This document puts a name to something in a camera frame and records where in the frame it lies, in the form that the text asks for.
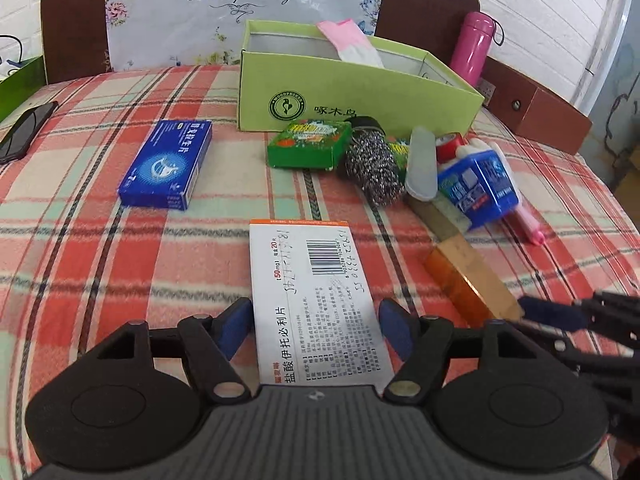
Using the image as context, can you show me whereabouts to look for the floral plastic bag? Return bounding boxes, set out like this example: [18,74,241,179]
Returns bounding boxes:
[104,0,390,72]

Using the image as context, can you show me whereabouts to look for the pink pen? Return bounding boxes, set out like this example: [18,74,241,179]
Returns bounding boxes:
[507,207,546,247]

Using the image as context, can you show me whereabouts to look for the plaid bed sheet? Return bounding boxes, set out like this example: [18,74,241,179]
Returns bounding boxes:
[0,62,640,480]

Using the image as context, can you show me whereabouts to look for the white medicine box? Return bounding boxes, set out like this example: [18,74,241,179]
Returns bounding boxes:
[249,218,393,395]

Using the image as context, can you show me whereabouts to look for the light green cardboard box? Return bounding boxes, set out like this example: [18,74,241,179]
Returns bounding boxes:
[236,20,485,133]

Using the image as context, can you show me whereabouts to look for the red tape roll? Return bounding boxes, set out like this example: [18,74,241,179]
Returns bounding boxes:
[436,131,468,165]

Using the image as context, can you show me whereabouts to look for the pink thermos bottle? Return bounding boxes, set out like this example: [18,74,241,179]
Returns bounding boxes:
[449,11,505,86]

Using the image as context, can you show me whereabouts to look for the black tape roll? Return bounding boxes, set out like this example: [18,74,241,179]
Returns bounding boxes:
[350,115,387,136]

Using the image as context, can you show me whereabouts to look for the clear toothpick packet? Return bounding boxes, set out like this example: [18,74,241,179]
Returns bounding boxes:
[424,235,522,328]

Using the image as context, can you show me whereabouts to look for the green printed carton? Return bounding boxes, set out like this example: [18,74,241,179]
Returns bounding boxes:
[266,119,353,173]
[387,137,413,166]

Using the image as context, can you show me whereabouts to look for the green paper bag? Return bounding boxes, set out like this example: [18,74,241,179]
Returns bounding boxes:
[0,35,47,123]

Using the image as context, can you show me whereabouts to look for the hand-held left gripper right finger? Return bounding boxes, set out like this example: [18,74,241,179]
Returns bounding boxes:
[377,299,538,403]

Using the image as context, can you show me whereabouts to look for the black smartphone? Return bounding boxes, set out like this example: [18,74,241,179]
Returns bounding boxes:
[0,101,59,164]

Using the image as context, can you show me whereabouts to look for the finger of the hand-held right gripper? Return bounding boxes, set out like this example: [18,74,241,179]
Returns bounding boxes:
[517,290,640,343]
[515,321,640,408]

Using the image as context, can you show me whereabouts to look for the steel wool scrubber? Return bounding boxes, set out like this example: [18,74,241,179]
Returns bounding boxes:
[342,127,406,207]

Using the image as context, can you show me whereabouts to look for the brown wooden drawer box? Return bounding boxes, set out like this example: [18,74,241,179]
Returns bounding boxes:
[480,56,593,156]

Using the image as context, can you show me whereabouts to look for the blue and white cleaner pack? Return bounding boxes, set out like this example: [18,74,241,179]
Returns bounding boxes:
[437,140,521,233]

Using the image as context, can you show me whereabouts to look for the grey white oblong case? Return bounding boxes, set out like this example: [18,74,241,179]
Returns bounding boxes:
[404,126,439,201]

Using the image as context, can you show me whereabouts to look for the blue medicine box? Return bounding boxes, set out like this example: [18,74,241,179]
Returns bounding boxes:
[117,120,214,211]

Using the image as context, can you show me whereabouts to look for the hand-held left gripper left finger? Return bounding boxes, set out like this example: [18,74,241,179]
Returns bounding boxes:
[95,297,256,406]

